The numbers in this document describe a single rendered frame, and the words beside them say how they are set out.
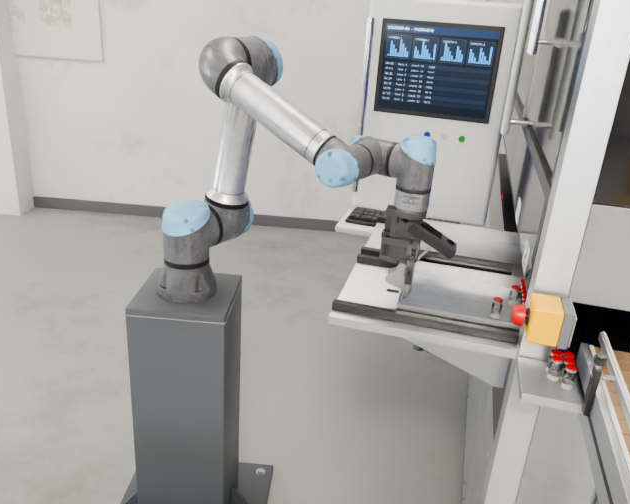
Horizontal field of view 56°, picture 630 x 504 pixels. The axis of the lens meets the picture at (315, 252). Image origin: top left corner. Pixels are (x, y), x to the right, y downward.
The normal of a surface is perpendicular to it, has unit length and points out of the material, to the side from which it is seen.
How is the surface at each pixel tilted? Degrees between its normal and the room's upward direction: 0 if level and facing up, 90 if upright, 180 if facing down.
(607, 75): 90
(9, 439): 0
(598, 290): 90
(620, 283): 90
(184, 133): 90
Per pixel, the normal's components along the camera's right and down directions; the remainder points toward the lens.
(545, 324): -0.26, 0.36
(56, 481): 0.07, -0.92
